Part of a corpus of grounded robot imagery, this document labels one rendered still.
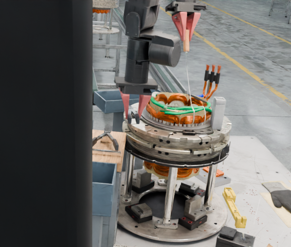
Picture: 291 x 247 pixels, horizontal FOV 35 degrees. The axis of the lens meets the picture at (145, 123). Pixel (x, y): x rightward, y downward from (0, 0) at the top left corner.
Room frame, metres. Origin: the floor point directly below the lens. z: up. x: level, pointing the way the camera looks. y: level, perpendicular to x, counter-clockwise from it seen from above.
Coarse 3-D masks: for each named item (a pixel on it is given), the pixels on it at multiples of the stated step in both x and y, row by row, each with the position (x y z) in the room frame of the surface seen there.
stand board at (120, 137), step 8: (96, 136) 1.17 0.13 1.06; (112, 136) 1.18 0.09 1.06; (120, 136) 1.18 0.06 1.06; (96, 144) 1.12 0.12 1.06; (104, 144) 1.12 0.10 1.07; (112, 144) 1.13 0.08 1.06; (120, 144) 1.13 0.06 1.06; (96, 160) 1.02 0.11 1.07; (104, 160) 1.02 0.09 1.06; (112, 160) 1.03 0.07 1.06; (120, 160) 1.03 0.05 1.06; (120, 168) 1.02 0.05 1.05
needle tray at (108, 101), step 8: (96, 96) 1.54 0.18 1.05; (104, 96) 1.58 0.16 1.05; (112, 96) 1.60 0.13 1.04; (120, 96) 1.61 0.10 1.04; (136, 96) 1.64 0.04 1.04; (96, 104) 1.54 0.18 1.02; (104, 104) 1.48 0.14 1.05; (112, 104) 1.48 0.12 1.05; (120, 104) 1.50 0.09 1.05; (104, 112) 1.47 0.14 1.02; (112, 112) 1.48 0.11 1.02; (120, 112) 1.53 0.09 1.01; (120, 120) 1.53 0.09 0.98; (112, 128) 1.59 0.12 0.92; (120, 128) 1.53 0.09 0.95; (136, 160) 1.55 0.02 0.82; (136, 168) 1.55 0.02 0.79
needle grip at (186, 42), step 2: (186, 30) 1.30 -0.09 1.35; (188, 30) 1.31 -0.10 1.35; (186, 32) 1.30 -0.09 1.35; (188, 32) 1.31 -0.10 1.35; (186, 34) 1.30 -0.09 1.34; (188, 34) 1.30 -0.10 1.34; (186, 36) 1.30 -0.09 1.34; (188, 36) 1.30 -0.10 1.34; (186, 38) 1.30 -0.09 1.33; (188, 38) 1.30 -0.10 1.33; (186, 40) 1.30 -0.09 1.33; (188, 40) 1.30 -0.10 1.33; (184, 42) 1.30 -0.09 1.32; (186, 42) 1.29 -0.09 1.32; (188, 42) 1.30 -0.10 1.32; (184, 44) 1.29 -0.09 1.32; (186, 44) 1.29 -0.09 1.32; (188, 44) 1.29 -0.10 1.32; (184, 46) 1.29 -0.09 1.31; (186, 46) 1.29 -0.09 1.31; (188, 46) 1.29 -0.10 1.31; (184, 48) 1.29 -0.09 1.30; (186, 48) 1.29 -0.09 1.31; (188, 48) 1.29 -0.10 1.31; (184, 50) 1.29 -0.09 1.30; (186, 50) 1.29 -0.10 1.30; (188, 50) 1.29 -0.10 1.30
